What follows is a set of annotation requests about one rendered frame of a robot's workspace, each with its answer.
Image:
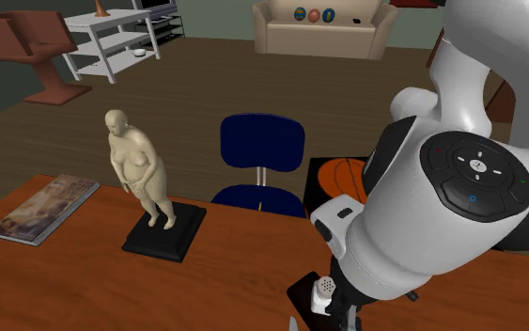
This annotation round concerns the dark blue office chair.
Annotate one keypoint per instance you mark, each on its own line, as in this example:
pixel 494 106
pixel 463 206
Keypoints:
pixel 261 142

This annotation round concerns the black television stand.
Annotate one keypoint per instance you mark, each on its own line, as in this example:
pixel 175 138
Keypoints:
pixel 163 20

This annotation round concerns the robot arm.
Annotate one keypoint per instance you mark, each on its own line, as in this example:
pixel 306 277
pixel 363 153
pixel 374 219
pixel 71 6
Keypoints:
pixel 410 229

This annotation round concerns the white perforated shaker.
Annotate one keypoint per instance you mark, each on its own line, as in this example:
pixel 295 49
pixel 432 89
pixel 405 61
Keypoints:
pixel 322 293

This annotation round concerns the white shelf table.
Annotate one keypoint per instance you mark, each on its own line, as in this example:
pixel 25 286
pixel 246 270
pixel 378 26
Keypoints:
pixel 108 46

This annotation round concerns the reddish brown chair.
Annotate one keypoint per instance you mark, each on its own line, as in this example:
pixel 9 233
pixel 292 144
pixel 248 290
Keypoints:
pixel 26 39

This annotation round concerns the brown wooden table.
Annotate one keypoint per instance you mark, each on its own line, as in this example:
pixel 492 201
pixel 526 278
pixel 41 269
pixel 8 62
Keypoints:
pixel 108 289

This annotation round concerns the basketball patterned robot stand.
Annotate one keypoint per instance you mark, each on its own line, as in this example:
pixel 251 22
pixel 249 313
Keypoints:
pixel 337 176

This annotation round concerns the black flat slab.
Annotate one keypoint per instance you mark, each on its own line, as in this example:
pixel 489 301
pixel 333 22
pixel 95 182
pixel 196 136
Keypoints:
pixel 300 293

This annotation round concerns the beige figure on black base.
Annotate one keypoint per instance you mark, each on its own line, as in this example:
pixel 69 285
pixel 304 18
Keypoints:
pixel 138 160

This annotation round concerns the book with faded cover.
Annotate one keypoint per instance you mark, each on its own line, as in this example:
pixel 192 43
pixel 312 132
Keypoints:
pixel 46 208

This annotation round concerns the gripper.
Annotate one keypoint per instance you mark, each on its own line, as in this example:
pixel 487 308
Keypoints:
pixel 347 300

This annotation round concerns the beige sofa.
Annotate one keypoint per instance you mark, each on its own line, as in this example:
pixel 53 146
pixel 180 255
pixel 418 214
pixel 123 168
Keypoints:
pixel 323 39

